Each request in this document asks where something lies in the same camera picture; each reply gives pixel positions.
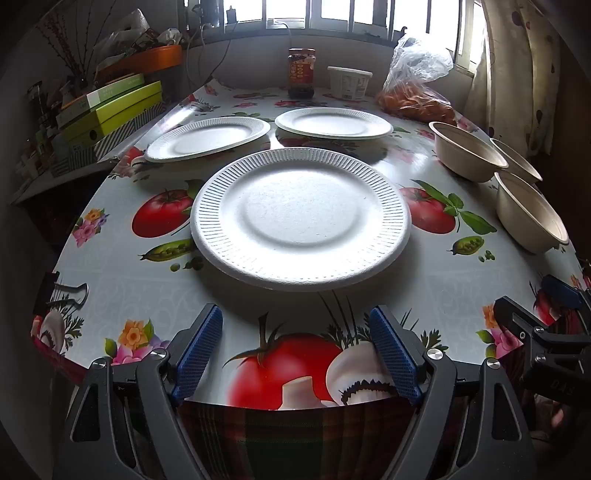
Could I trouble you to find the dark charger cable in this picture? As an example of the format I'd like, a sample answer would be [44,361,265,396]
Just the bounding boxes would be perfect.
[210,34,234,81]

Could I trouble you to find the clear plastic bag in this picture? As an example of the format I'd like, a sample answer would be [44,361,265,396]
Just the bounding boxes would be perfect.
[376,37,458,127]

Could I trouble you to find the striped pattern box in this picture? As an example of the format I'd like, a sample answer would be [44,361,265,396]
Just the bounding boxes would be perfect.
[50,108,155,177]

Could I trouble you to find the beige paper bowl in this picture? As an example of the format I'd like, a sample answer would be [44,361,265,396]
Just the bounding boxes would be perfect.
[489,137,544,185]
[428,121,509,183]
[494,171,571,254]

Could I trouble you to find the barred window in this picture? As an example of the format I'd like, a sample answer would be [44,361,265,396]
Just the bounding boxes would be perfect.
[203,0,485,47]

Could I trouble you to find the spotted cream curtain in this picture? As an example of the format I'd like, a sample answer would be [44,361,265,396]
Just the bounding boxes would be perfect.
[464,0,564,160]

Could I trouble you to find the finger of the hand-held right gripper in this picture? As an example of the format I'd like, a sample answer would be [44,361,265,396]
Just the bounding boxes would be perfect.
[493,296,561,352]
[541,274,591,324]

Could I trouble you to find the white plastic bag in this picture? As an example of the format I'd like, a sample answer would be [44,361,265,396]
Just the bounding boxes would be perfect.
[95,8,155,56]

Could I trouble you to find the orange tray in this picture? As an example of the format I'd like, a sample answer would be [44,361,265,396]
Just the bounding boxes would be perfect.
[96,45,183,83]

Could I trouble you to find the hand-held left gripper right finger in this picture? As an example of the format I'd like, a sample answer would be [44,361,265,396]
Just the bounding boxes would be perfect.
[368,305,539,480]

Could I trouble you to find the white paper plate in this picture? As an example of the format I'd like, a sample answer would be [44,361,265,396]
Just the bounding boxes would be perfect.
[144,116,271,162]
[190,148,413,292]
[275,107,394,139]

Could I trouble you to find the black binder clip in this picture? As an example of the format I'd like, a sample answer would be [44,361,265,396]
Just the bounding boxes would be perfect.
[32,271,89,319]

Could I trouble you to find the plaid cloth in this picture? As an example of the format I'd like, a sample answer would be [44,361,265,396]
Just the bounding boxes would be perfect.
[178,397,419,480]

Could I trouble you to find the red label sauce jar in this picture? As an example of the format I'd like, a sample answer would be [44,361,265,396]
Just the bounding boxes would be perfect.
[288,47,317,99]

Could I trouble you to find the lime green flat box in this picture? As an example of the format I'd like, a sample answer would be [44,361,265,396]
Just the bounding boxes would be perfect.
[62,81,163,145]

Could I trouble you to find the fruit print tablecloth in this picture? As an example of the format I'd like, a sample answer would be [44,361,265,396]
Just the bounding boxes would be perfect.
[30,80,591,411]

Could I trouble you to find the white plastic tub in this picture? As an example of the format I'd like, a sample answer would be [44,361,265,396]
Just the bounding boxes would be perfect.
[327,66,374,100]

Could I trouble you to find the pale green flat box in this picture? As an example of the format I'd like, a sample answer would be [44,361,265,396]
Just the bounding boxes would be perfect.
[58,73,147,130]

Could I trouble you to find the grey side shelf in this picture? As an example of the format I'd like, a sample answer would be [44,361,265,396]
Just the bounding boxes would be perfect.
[9,148,125,206]

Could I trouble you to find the cluster of small bottles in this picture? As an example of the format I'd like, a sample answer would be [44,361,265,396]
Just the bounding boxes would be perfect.
[16,82,63,178]

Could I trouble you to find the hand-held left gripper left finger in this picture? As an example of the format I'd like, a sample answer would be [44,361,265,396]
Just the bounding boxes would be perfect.
[54,302,225,480]

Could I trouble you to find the pile of oranges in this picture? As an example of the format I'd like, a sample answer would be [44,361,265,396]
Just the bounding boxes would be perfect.
[376,88,458,125]

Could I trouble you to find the dried red branches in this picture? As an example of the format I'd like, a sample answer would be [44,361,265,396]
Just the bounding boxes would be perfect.
[36,9,95,81]

